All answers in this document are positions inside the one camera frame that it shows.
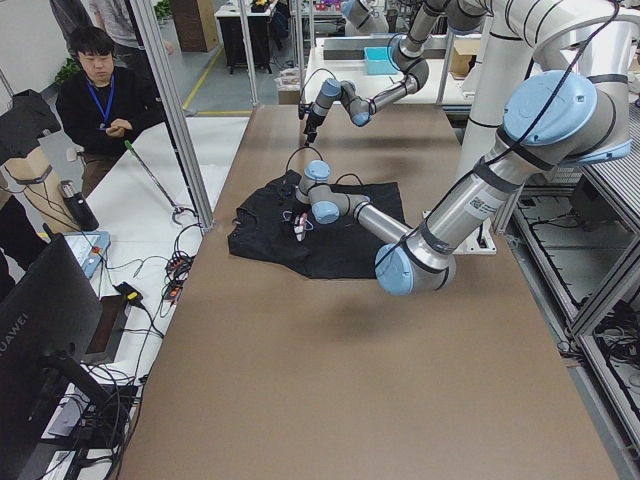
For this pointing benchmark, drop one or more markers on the black Huawei monitor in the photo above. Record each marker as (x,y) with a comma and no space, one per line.
(47,323)

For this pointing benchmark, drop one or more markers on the grabber reach tool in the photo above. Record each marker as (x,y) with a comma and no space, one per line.
(177,208)

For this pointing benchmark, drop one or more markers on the teach pendant tablet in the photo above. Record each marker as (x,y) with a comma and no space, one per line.
(89,249)

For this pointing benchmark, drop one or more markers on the black and red power strip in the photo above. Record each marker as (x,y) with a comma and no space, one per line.
(177,270)

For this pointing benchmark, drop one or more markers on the cardboard box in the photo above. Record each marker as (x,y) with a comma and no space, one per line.
(464,56)

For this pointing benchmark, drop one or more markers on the blue plastic bin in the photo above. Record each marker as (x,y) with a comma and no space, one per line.
(379,61)

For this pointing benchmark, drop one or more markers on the aluminium frame post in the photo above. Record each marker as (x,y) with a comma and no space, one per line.
(148,35)

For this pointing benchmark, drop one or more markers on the black thermos bottle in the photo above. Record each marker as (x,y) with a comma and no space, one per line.
(78,207)

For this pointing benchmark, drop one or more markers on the seated man in black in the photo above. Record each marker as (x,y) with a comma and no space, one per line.
(103,105)

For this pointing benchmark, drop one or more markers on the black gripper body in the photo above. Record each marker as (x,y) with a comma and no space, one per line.
(298,209)
(313,120)

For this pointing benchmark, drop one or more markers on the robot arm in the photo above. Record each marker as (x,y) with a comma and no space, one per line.
(552,92)
(406,54)

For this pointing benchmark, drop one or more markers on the black printed t-shirt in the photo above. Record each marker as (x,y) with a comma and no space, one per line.
(340,250)

